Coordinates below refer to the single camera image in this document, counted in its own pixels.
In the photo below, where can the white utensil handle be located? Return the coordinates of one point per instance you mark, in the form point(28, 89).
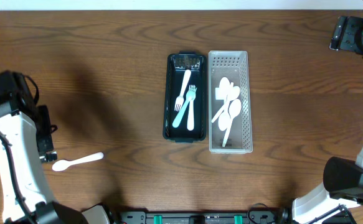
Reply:
point(63, 164)

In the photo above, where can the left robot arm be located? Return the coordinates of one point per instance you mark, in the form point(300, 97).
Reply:
point(25, 144)

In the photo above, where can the clear white plastic basket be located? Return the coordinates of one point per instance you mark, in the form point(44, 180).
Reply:
point(234, 66)

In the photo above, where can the black plastic basket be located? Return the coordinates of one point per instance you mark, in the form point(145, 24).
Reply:
point(176, 66)

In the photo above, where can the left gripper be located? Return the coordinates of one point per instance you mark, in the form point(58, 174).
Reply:
point(45, 134)

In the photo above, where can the white spoon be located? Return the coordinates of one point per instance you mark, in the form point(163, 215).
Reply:
point(234, 110)
point(224, 117)
point(232, 94)
point(223, 87)

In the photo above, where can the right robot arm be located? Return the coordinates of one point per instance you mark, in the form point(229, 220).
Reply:
point(342, 186)

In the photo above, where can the white fork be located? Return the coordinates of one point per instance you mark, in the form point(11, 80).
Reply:
point(180, 99)
point(190, 118)

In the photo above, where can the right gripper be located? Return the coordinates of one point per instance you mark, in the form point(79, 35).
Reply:
point(343, 34)

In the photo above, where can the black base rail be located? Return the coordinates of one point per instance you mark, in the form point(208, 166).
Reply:
point(259, 216)

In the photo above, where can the mint green plastic fork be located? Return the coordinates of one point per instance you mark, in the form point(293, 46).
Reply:
point(191, 95)

